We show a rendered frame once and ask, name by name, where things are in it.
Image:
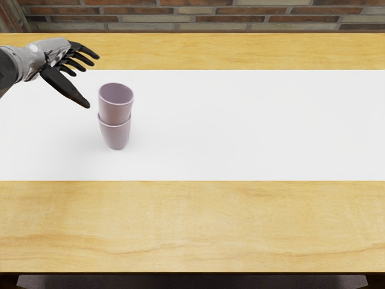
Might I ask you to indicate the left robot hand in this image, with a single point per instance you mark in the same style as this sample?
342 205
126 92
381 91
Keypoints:
36 57

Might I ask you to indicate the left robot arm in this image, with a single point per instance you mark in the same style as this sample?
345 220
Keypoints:
6 73

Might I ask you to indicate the lilac cup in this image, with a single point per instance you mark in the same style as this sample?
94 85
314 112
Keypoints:
115 137
115 110

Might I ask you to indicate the white table runner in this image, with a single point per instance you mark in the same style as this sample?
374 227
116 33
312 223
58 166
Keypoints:
240 126

